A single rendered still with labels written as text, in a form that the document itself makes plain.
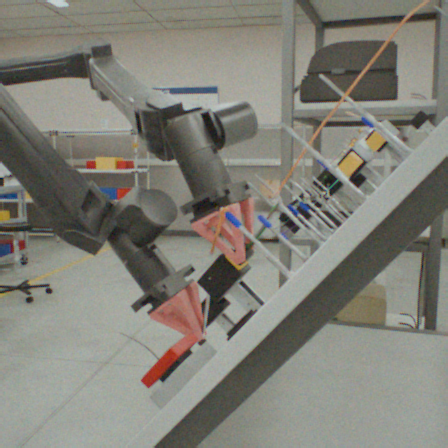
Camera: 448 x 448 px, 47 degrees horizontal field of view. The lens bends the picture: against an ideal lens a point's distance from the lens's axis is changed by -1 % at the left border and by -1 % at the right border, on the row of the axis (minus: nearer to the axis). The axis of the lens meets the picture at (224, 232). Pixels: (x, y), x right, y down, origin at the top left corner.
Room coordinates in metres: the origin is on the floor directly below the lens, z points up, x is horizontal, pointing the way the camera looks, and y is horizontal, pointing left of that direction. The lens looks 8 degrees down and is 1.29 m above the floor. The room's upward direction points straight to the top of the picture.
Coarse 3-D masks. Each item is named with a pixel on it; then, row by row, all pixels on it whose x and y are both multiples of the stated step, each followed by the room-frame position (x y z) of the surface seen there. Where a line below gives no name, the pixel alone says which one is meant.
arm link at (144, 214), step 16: (128, 192) 0.71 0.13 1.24; (144, 192) 0.70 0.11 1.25; (160, 192) 0.71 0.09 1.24; (112, 208) 0.75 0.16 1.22; (128, 208) 0.68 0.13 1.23; (144, 208) 0.68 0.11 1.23; (160, 208) 0.70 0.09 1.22; (176, 208) 0.71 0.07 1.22; (112, 224) 0.70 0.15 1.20; (128, 224) 0.70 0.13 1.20; (144, 224) 0.68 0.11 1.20; (160, 224) 0.68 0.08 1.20; (64, 240) 0.71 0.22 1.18; (80, 240) 0.71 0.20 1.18; (96, 240) 0.70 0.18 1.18; (144, 240) 0.71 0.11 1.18
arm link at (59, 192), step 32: (0, 96) 0.61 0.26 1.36; (0, 128) 0.61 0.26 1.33; (32, 128) 0.64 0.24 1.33; (0, 160) 0.64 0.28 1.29; (32, 160) 0.64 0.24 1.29; (64, 160) 0.69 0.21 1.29; (32, 192) 0.67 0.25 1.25; (64, 192) 0.67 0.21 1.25; (96, 192) 0.73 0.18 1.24; (64, 224) 0.70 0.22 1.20; (96, 224) 0.71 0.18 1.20
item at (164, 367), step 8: (184, 336) 0.48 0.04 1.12; (192, 336) 0.49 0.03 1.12; (176, 344) 0.46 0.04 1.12; (184, 344) 0.47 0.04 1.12; (192, 344) 0.48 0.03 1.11; (168, 352) 0.45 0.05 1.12; (176, 352) 0.45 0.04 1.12; (184, 352) 0.46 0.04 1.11; (192, 352) 0.48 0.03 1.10; (160, 360) 0.45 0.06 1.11; (168, 360) 0.45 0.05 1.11; (176, 360) 0.46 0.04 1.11; (184, 360) 0.46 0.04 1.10; (152, 368) 0.46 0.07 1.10; (160, 368) 0.45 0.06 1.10; (168, 368) 0.46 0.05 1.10; (176, 368) 0.46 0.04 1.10; (144, 376) 0.46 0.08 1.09; (152, 376) 0.46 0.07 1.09; (160, 376) 0.46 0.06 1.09; (168, 376) 0.46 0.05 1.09; (144, 384) 0.46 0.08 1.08; (152, 384) 0.46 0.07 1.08
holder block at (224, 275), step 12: (216, 264) 0.68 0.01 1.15; (228, 264) 0.67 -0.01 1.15; (204, 276) 0.69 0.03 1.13; (216, 276) 0.68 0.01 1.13; (228, 276) 0.67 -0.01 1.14; (240, 276) 0.67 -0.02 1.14; (204, 288) 0.69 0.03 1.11; (216, 288) 0.68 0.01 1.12; (228, 288) 0.68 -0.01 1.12; (216, 300) 0.68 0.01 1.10
